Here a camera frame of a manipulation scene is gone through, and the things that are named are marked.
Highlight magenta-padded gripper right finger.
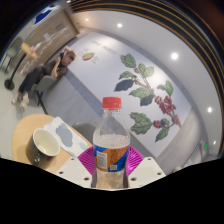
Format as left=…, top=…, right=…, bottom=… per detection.
left=125, top=145, right=167, bottom=189

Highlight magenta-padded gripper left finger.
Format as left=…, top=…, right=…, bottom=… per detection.
left=54, top=146, right=96, bottom=189

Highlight clear red-capped drink bottle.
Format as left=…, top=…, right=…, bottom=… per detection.
left=92, top=96, right=132, bottom=190

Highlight white paper with grey print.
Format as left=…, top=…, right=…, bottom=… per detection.
left=43, top=116, right=89, bottom=158

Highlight dark mug with white inside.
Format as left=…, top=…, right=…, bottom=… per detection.
left=25, top=127, right=62, bottom=167

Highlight person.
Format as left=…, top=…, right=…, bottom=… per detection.
left=11, top=49, right=77, bottom=109

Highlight round ceiling spot lights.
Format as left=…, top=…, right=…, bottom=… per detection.
left=84, top=16, right=218, bottom=146

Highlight coffee branch wall mural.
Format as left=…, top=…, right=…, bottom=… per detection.
left=66, top=31, right=193, bottom=158

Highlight blue wall sign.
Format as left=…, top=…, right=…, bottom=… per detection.
left=33, top=3, right=59, bottom=26

